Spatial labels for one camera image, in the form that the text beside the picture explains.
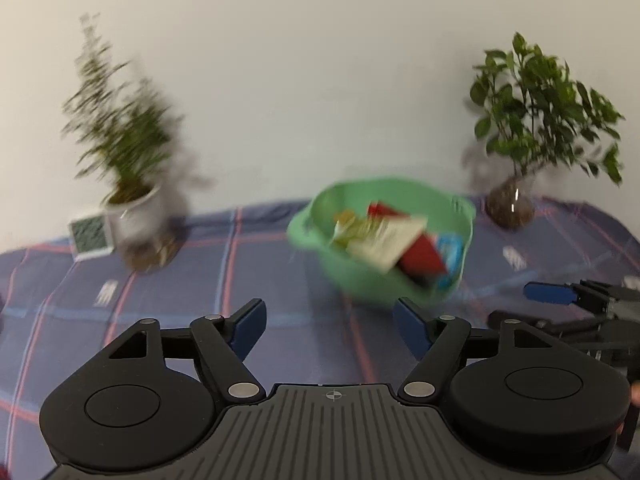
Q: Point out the leafy plant in glass vase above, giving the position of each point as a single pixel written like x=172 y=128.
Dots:
x=540 y=110

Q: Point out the white digital clock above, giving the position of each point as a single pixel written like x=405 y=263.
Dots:
x=91 y=235

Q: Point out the yellow snack packet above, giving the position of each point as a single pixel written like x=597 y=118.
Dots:
x=352 y=227

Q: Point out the white and red patterned bag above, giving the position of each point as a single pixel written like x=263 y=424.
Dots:
x=385 y=242

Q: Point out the bright red snack packet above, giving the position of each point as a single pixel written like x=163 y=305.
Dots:
x=422 y=257

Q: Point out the thin plant in white pot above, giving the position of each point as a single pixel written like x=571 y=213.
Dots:
x=130 y=160

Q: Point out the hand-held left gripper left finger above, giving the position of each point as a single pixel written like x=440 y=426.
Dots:
x=250 y=330

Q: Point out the small white cloth label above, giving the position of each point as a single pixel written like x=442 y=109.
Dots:
x=106 y=293
x=514 y=258

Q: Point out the light blue snack packet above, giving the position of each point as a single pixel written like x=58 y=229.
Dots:
x=449 y=257

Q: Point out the blue plaid tablecloth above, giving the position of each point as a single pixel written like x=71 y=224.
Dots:
x=325 y=342

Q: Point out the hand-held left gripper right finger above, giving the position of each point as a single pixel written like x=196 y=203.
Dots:
x=410 y=327

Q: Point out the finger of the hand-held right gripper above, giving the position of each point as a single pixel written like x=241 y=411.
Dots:
x=547 y=292
x=570 y=331

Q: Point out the green plastic basin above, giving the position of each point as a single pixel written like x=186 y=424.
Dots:
x=350 y=275

